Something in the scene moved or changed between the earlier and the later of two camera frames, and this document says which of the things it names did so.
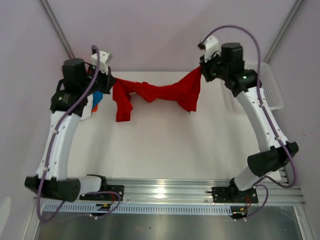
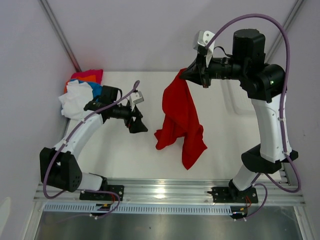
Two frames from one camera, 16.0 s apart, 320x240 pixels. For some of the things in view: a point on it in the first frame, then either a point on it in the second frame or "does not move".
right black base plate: (231, 195) does not move
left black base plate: (118, 189) does not move
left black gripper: (108, 79) -> (137, 125)
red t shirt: (183, 92) -> (180, 117)
